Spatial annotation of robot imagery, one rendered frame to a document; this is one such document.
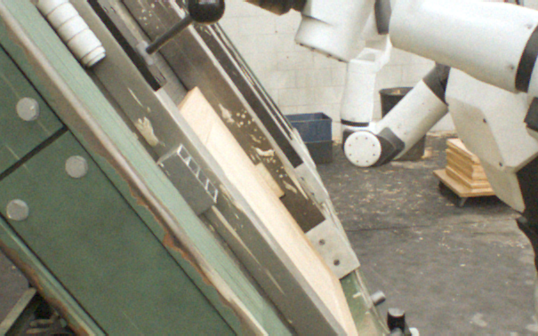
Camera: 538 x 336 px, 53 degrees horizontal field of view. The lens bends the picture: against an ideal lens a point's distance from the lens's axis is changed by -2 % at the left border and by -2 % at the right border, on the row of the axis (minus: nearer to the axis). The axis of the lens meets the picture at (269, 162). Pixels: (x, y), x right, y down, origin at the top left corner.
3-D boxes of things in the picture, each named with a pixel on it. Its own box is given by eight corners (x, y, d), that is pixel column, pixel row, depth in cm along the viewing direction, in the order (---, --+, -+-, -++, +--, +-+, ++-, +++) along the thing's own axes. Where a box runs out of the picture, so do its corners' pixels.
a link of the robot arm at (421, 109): (381, 170, 130) (452, 103, 122) (374, 187, 118) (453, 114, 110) (346, 136, 131) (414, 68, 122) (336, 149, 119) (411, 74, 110)
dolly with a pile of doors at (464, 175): (527, 205, 394) (532, 152, 383) (458, 211, 392) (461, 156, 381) (491, 181, 453) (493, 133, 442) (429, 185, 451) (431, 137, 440)
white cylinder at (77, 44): (30, 6, 53) (81, 72, 55) (53, -12, 53) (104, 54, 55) (41, 6, 56) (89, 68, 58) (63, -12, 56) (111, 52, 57)
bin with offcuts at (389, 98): (438, 160, 522) (440, 92, 505) (385, 164, 520) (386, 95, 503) (421, 148, 572) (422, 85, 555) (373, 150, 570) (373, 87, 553)
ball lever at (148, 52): (139, 80, 60) (221, 18, 52) (116, 52, 59) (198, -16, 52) (156, 67, 63) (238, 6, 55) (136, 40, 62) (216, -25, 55)
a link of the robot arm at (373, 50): (376, 9, 121) (368, 69, 125) (346, 7, 116) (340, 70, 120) (397, 12, 116) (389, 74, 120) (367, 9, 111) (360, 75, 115)
